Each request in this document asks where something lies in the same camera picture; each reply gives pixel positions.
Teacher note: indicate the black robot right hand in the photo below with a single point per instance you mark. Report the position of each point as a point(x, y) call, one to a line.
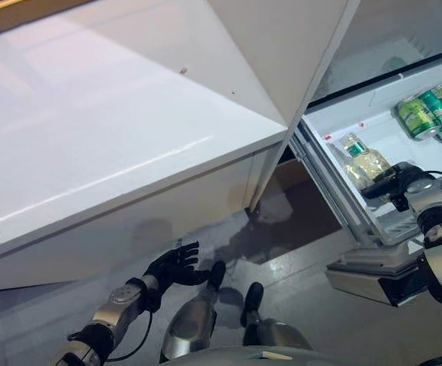
point(400, 179)

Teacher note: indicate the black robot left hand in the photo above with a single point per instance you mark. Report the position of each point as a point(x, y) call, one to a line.
point(175, 267)

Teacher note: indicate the yellow tea bottle white label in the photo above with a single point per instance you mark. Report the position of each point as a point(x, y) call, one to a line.
point(358, 160)

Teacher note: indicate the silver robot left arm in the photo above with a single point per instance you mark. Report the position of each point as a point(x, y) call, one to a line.
point(110, 309)

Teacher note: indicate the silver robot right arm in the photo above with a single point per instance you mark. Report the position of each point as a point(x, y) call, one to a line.
point(434, 202)

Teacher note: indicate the stainless fridge drawer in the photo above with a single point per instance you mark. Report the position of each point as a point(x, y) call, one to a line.
point(381, 133)

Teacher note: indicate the stainless steel fridge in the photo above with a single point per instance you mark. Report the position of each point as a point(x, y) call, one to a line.
point(377, 30)

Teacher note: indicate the robot left leg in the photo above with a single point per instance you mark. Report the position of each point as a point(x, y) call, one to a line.
point(190, 320)

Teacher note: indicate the white kitchen counter cabinet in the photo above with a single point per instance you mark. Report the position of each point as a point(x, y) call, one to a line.
point(91, 145)

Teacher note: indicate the tall white cabinet panel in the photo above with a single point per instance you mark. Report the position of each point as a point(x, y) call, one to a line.
point(274, 49)

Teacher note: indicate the orange lit window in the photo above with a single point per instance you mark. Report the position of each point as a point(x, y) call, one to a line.
point(15, 5)

